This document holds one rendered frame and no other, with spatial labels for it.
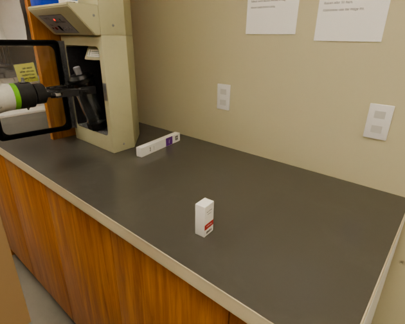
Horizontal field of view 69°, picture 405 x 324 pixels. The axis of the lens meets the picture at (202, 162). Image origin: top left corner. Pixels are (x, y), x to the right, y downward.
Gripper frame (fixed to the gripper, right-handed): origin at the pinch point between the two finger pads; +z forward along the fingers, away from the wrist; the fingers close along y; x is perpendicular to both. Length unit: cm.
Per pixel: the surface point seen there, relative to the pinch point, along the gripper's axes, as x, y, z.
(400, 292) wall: 64, -123, 46
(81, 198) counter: 26, -40, -27
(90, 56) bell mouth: -12.9, -1.3, 4.0
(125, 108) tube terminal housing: 7.7, -13.9, 10.3
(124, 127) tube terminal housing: 15.9, -13.9, 8.8
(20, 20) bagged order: -30, 124, 27
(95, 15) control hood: -27.2, -13.9, 0.6
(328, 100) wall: -1, -86, 45
